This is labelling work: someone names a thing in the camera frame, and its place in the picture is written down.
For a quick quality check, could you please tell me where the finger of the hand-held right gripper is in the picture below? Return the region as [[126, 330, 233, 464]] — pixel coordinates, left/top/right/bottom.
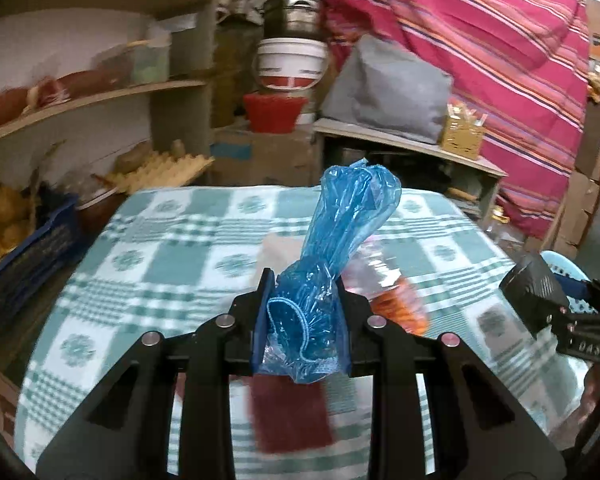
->
[[498, 251, 571, 337]]

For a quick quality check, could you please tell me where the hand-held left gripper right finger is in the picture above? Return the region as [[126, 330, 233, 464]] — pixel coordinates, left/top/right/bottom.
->
[[332, 279, 567, 480]]

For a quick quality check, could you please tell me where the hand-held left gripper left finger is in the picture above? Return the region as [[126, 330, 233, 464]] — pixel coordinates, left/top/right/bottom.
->
[[35, 267, 276, 480]]

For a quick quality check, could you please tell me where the light blue plastic basket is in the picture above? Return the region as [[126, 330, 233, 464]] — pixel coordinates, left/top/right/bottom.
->
[[540, 250, 591, 311]]

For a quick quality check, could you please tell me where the orange clear snack wrapper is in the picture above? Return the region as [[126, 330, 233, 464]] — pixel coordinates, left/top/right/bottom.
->
[[342, 237, 429, 337]]

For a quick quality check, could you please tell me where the beige paper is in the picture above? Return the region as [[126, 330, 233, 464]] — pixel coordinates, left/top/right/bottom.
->
[[252, 235, 311, 286]]

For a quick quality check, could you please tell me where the dark red wrapper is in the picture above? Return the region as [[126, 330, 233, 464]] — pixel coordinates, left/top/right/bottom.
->
[[250, 375, 333, 453]]

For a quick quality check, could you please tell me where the blue plastic bag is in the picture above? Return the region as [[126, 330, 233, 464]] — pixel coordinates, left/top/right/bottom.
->
[[257, 158, 402, 386]]

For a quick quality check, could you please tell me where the yellow oil bottle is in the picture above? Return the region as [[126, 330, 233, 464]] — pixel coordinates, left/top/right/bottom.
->
[[491, 204, 512, 233]]

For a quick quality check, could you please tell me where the green white checkered tablecloth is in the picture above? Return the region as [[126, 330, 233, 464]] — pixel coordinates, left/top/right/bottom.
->
[[15, 185, 588, 480]]

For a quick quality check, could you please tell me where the yellow cutout holder box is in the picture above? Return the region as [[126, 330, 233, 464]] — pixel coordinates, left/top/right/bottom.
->
[[440, 102, 486, 161]]

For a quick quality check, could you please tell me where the brown cardboard box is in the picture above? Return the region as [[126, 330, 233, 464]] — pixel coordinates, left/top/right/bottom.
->
[[211, 122, 321, 188]]

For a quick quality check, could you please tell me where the yellow egg tray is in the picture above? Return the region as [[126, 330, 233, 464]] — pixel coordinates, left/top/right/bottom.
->
[[102, 145, 216, 195]]

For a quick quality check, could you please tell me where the grey low cabinet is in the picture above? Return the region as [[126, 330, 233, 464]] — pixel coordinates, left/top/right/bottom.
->
[[312, 119, 508, 221]]

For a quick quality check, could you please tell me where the brown clay pot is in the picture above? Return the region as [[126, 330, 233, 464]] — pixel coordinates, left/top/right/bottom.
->
[[75, 187, 126, 233]]

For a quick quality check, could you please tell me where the brown potato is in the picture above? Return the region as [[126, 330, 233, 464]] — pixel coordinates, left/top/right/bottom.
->
[[117, 140, 153, 173]]

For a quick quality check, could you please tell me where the red plastic basin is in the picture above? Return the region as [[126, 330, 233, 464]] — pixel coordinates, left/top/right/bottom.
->
[[242, 92, 308, 135]]

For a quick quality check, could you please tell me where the pink striped cloth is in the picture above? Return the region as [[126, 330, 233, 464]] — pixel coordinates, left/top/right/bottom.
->
[[307, 0, 593, 241]]

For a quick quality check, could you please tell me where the blue plastic crate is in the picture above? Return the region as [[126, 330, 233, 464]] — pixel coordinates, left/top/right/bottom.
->
[[0, 195, 83, 321]]

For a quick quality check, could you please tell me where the grey fabric bag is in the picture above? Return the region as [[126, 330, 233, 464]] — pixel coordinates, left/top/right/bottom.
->
[[320, 35, 453, 143]]

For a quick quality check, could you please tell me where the yellowish large jug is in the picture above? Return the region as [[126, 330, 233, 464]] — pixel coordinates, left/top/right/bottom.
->
[[212, 20, 266, 116]]

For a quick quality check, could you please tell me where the white bucket red label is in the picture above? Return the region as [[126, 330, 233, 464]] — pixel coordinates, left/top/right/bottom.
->
[[252, 37, 329, 93]]

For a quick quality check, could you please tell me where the yellow produce pile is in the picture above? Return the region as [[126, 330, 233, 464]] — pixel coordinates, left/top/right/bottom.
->
[[0, 180, 36, 266]]

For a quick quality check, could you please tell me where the clear plastic storage container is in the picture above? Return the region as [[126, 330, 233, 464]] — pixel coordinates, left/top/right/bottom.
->
[[125, 37, 173, 86]]

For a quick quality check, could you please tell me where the brown rounded bundle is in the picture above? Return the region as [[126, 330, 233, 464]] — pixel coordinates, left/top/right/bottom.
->
[[45, 67, 111, 98], [0, 87, 31, 133]]

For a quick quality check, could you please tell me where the metal cooking pot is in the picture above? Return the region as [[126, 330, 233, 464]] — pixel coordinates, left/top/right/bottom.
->
[[261, 0, 327, 41]]

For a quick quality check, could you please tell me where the wooden wall shelf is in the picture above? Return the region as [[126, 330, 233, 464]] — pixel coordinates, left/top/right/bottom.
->
[[0, 0, 216, 191]]

